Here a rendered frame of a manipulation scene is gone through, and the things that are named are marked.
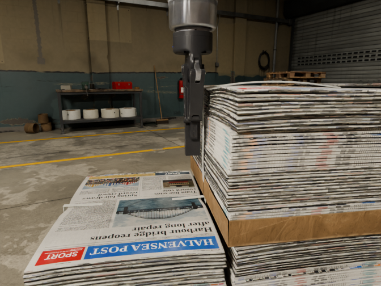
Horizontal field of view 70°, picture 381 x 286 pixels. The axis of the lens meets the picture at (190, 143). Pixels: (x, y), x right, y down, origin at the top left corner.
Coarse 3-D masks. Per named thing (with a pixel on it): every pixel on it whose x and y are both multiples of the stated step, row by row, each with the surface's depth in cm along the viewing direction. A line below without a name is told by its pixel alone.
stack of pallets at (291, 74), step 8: (272, 72) 670; (280, 72) 645; (288, 72) 624; (296, 72) 627; (304, 72) 637; (312, 72) 649; (320, 72) 661; (264, 80) 687; (280, 80) 655; (288, 80) 623; (296, 80) 682; (304, 80) 650; (320, 80) 679
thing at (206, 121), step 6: (210, 96) 50; (210, 102) 51; (204, 108) 56; (210, 108) 51; (204, 114) 56; (210, 114) 52; (204, 120) 56; (204, 126) 56; (204, 132) 56; (204, 138) 56; (204, 144) 55; (204, 150) 55; (204, 156) 55; (204, 162) 54; (204, 168) 56; (204, 174) 58
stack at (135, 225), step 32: (96, 192) 61; (128, 192) 61; (160, 192) 61; (192, 192) 61; (64, 224) 47; (96, 224) 47; (128, 224) 47; (160, 224) 47; (192, 224) 47; (64, 256) 39; (96, 256) 39; (128, 256) 39; (160, 256) 39; (192, 256) 40; (224, 256) 40; (256, 256) 42; (288, 256) 43; (320, 256) 44; (352, 256) 45
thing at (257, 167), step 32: (224, 96) 41; (256, 96) 35; (288, 96) 36; (320, 96) 36; (352, 96) 37; (224, 128) 40; (256, 128) 36; (288, 128) 37; (320, 128) 37; (352, 128) 38; (224, 160) 40; (256, 160) 37; (288, 160) 38; (320, 160) 39; (352, 160) 40; (224, 192) 39; (256, 192) 39; (288, 192) 39; (320, 192) 40; (352, 192) 41
